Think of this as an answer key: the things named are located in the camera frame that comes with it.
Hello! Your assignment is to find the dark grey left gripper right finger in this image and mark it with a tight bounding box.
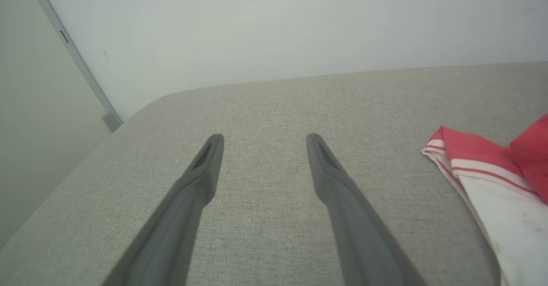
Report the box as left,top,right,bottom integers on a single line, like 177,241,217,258
306,133,425,286

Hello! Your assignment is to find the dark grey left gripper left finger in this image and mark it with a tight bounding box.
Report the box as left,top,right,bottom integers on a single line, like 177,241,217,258
102,134,225,286

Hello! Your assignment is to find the grey metal frame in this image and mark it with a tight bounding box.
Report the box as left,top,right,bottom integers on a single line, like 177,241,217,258
25,0,124,133

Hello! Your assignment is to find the red and white shirt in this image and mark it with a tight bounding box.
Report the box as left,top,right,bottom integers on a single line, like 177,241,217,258
421,113,548,286

